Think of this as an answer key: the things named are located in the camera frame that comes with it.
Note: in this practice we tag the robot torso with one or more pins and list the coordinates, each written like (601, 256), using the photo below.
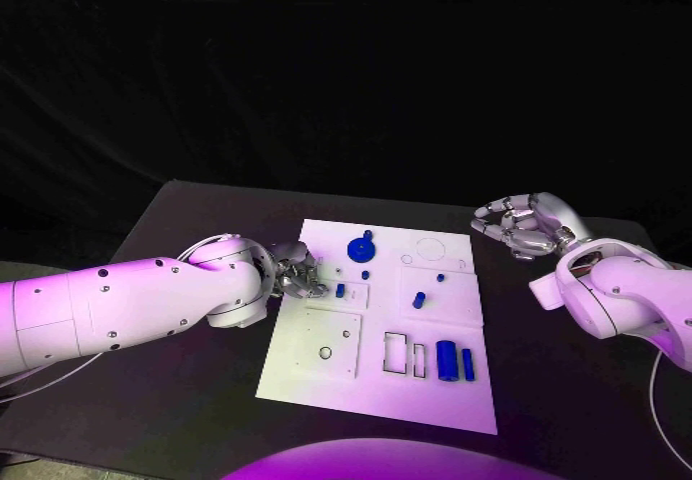
(389, 461)

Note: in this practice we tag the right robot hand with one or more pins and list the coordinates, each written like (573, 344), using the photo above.
(532, 225)

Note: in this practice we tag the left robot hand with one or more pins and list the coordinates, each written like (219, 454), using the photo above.
(297, 275)

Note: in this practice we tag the blue gear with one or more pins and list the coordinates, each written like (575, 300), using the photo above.
(360, 247)

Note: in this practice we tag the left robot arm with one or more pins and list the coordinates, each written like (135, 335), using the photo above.
(124, 300)

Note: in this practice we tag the white task board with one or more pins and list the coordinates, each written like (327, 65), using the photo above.
(377, 337)

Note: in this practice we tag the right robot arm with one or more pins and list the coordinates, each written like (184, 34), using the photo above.
(621, 292)

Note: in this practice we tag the thin blue long cylinder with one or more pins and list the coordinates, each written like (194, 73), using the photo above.
(467, 364)

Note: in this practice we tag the blue short cylinder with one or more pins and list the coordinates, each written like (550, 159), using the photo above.
(418, 300)

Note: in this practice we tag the thick blue long cylinder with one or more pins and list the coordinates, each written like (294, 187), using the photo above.
(447, 360)

